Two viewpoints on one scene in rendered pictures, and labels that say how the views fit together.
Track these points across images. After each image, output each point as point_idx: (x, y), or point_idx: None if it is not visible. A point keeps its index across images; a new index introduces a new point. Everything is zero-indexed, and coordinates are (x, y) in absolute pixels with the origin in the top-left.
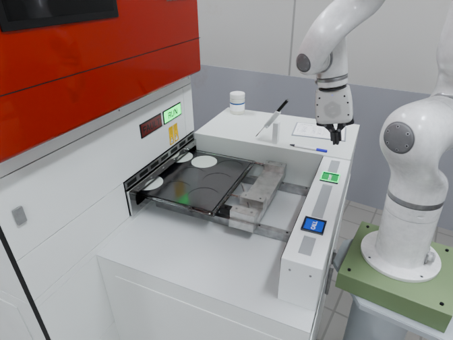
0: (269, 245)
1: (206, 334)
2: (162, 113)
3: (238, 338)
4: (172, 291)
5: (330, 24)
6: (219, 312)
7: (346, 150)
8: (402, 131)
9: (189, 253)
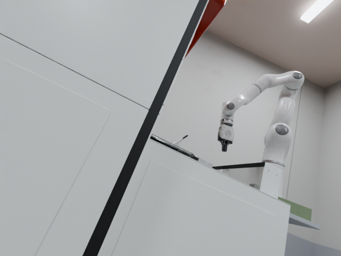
0: None
1: (223, 226)
2: None
3: (249, 223)
4: (207, 177)
5: (242, 97)
6: (240, 195)
7: None
8: (284, 126)
9: None
